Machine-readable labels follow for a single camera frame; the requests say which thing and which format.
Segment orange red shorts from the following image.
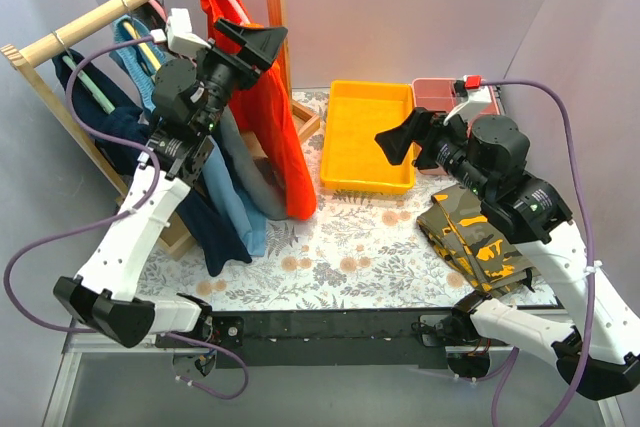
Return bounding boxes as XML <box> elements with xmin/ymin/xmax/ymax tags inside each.
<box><xmin>200</xmin><ymin>0</ymin><xmax>317</xmax><ymax>220</ymax></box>

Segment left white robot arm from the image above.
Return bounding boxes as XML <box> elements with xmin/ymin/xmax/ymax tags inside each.
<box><xmin>53</xmin><ymin>18</ymin><xmax>288</xmax><ymax>348</ymax></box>

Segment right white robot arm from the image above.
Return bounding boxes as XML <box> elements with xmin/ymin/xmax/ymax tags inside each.
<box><xmin>375</xmin><ymin>108</ymin><xmax>639</xmax><ymax>400</ymax></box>

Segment light blue shorts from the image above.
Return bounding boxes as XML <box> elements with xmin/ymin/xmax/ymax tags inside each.
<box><xmin>110</xmin><ymin>42</ymin><xmax>267</xmax><ymax>257</ymax></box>

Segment yellow hanger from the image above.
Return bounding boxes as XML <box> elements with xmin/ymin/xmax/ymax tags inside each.
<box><xmin>123</xmin><ymin>20</ymin><xmax>161</xmax><ymax>71</ymax></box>

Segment mint green hanger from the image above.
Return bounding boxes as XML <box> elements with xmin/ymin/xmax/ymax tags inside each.
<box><xmin>62</xmin><ymin>54</ymin><xmax>115</xmax><ymax>114</ymax></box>

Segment pink hanger with grey shorts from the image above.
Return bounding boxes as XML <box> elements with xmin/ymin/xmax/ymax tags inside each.
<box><xmin>148</xmin><ymin>0</ymin><xmax>167</xmax><ymax>20</ymax></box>

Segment camouflage shorts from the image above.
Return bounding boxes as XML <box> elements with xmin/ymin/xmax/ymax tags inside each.
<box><xmin>417</xmin><ymin>185</ymin><xmax>539</xmax><ymax>298</ymax></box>

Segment navy blue shorts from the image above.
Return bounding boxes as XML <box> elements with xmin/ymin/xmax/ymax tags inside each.
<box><xmin>72</xmin><ymin>63</ymin><xmax>252</xmax><ymax>277</ymax></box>

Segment grey shorts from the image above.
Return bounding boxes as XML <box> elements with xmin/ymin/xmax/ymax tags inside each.
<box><xmin>217</xmin><ymin>108</ymin><xmax>288</xmax><ymax>220</ymax></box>

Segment yellow plastic bin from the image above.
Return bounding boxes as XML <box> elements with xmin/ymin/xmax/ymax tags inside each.
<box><xmin>320</xmin><ymin>80</ymin><xmax>415</xmax><ymax>195</ymax></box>

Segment pink compartment organizer box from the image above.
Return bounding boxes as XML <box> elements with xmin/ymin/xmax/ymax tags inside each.
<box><xmin>411</xmin><ymin>78</ymin><xmax>501</xmax><ymax>176</ymax></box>

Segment floral table mat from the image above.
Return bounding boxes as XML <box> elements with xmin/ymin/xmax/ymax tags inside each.
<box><xmin>96</xmin><ymin>87</ymin><xmax>559</xmax><ymax>313</ymax></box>

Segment wooden clothes rack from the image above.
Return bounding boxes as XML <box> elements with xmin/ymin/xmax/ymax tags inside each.
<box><xmin>1</xmin><ymin>0</ymin><xmax>321</xmax><ymax>260</ymax></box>

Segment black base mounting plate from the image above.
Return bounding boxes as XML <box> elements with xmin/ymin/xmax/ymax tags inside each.
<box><xmin>154</xmin><ymin>309</ymin><xmax>519</xmax><ymax>371</ymax></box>

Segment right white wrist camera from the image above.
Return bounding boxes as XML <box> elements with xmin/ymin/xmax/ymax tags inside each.
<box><xmin>443</xmin><ymin>75</ymin><xmax>492</xmax><ymax>125</ymax></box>

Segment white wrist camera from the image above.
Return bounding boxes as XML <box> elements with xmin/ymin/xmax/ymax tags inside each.
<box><xmin>150</xmin><ymin>8</ymin><xmax>210</xmax><ymax>59</ymax></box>
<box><xmin>443</xmin><ymin>75</ymin><xmax>492</xmax><ymax>125</ymax></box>

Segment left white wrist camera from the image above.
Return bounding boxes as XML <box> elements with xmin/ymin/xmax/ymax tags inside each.
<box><xmin>150</xmin><ymin>8</ymin><xmax>210</xmax><ymax>59</ymax></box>

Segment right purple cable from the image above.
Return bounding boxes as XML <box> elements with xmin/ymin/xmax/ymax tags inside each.
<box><xmin>489</xmin><ymin>77</ymin><xmax>597</xmax><ymax>427</ymax></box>

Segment purple cable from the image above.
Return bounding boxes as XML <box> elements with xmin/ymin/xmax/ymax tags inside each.
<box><xmin>3</xmin><ymin>35</ymin><xmax>250</xmax><ymax>401</ymax></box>
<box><xmin>489</xmin><ymin>77</ymin><xmax>597</xmax><ymax>427</ymax></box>

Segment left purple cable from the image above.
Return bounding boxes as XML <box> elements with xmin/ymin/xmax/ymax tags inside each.
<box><xmin>3</xmin><ymin>35</ymin><xmax>250</xmax><ymax>401</ymax></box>

